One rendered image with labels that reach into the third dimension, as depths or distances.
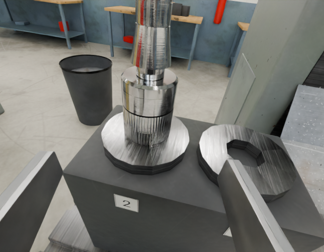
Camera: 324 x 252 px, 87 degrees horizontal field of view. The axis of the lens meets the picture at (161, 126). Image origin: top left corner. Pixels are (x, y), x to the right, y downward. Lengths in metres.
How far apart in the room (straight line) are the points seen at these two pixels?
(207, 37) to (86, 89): 3.22
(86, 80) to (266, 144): 1.61
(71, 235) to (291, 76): 0.58
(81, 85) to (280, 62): 1.53
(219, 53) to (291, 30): 3.93
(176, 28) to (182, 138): 4.25
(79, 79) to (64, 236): 1.49
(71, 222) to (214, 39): 4.26
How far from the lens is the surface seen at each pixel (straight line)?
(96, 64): 2.12
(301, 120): 0.59
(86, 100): 1.83
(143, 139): 0.16
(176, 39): 4.43
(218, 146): 0.18
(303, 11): 0.54
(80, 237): 0.35
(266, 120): 0.61
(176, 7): 3.84
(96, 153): 0.18
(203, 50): 4.42
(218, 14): 4.18
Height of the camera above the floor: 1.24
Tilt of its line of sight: 38 degrees down
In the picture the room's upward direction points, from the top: 7 degrees clockwise
